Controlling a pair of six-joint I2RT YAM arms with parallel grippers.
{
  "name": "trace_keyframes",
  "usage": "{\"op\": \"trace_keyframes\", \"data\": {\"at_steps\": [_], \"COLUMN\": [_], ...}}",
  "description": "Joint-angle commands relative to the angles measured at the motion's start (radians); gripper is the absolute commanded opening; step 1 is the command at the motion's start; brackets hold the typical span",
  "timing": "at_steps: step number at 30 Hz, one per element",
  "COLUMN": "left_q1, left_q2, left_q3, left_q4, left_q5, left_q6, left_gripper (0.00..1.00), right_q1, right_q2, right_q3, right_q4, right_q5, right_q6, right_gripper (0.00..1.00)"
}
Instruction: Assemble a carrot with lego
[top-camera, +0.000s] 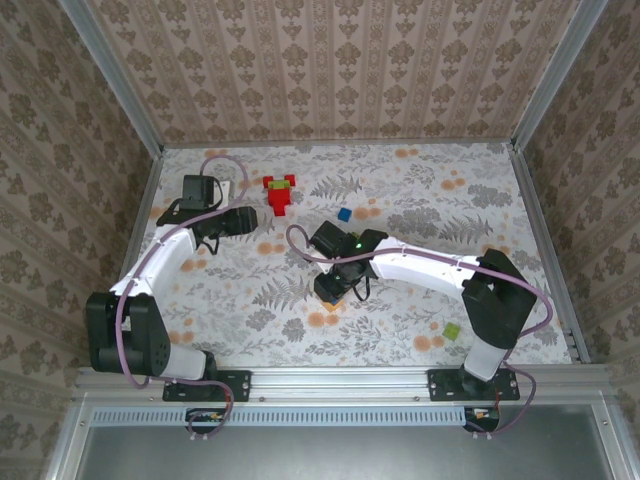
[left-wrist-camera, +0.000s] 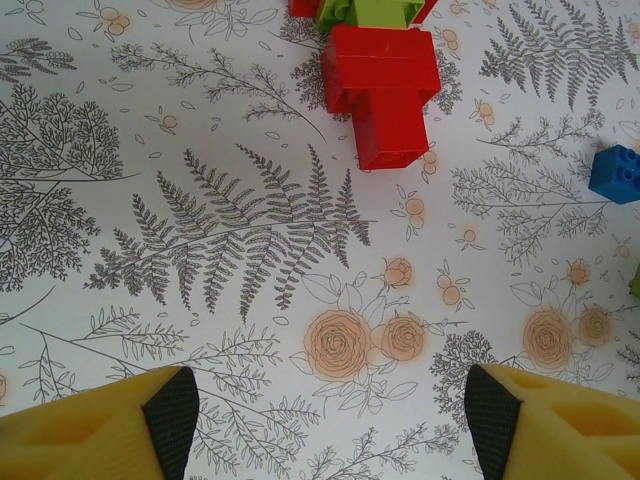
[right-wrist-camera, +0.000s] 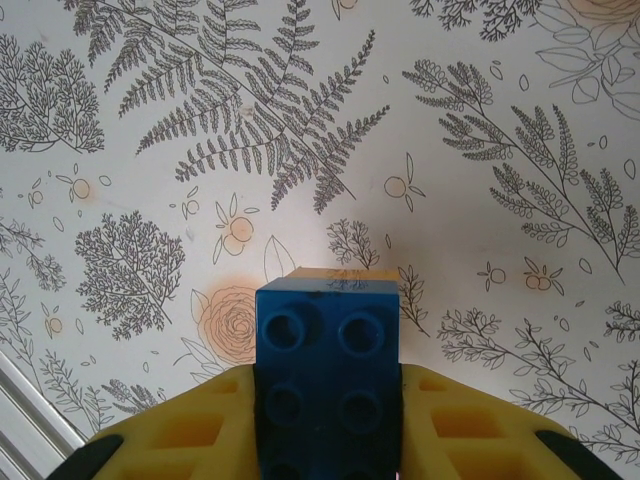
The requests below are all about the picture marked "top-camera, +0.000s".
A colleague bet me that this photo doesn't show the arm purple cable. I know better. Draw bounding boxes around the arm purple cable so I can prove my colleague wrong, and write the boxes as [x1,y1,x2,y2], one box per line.
[285,224,555,441]
[117,154,250,444]

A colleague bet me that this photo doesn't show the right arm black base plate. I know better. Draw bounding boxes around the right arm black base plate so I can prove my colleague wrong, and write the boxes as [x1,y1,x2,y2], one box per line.
[427,368,521,403]

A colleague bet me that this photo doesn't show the black wiring board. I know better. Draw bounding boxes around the black wiring board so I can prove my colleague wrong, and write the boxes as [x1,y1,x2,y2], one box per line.
[462,405,504,434]
[184,407,231,436]

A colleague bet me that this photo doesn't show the red lego brick stack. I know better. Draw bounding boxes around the red lego brick stack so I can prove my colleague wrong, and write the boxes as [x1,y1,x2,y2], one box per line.
[263,173,297,218]

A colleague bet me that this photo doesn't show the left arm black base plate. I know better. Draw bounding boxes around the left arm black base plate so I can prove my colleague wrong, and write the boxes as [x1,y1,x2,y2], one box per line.
[162,368,251,403]

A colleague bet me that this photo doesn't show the grey metal plate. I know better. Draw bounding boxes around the grey metal plate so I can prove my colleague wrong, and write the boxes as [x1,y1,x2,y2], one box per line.
[74,404,616,480]

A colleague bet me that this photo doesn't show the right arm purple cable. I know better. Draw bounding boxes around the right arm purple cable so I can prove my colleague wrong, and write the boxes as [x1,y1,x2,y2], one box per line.
[285,224,555,441]

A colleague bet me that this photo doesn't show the aluminium corner post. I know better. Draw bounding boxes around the aluminium corner post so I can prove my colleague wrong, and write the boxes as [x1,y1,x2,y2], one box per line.
[57,0,166,156]
[509,0,614,154]

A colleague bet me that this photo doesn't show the grey slotted cable duct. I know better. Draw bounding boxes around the grey slotted cable duct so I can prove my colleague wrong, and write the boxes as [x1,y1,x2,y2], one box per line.
[92,405,469,426]

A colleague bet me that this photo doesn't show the floral patterned table cover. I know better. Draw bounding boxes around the floral patterned table cover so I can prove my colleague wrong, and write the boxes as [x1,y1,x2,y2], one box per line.
[107,143,576,369]

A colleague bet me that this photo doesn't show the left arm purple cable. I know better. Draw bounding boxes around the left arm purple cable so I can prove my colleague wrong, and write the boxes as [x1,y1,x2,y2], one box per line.
[117,154,250,444]

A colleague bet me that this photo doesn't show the aluminium back frame rail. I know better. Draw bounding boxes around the aluminium back frame rail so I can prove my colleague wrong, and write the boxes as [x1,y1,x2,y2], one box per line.
[162,141,514,150]

